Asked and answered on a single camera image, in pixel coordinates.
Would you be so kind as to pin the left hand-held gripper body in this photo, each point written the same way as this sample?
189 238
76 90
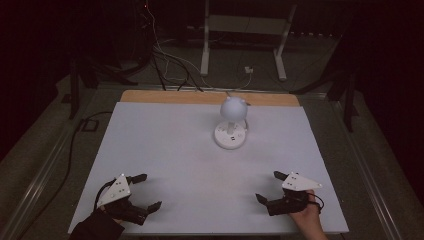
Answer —
116 191

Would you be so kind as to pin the white round table lamp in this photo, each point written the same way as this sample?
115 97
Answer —
233 108

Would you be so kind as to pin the white metal stand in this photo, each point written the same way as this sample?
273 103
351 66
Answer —
205 50

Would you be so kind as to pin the person's left hand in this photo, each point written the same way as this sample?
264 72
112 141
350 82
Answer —
117 220

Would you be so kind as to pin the grey metal frame rail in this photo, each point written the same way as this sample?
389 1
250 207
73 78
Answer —
33 196
365 170

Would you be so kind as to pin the white plug adapter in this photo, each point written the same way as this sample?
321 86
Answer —
248 70

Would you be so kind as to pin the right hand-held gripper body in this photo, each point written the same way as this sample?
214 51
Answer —
298 182

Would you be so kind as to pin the person's right hand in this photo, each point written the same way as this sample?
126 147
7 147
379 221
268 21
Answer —
308 218

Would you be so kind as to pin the black stand legs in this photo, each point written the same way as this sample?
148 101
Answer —
348 106
74 93

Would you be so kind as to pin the black rectangular floor plate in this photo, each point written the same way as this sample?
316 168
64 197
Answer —
89 125

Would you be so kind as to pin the white table cover sheet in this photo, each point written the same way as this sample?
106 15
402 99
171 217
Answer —
186 166

